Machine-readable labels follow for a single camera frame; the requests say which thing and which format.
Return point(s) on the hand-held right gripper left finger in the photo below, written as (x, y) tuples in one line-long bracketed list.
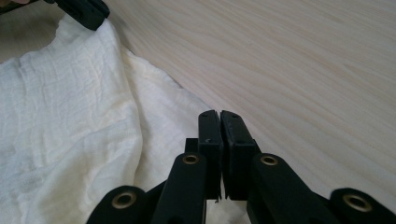
[(211, 146)]

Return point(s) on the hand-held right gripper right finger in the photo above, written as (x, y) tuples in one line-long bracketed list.
[(238, 149)]

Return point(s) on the white cloth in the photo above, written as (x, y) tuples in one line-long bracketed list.
[(77, 124)]

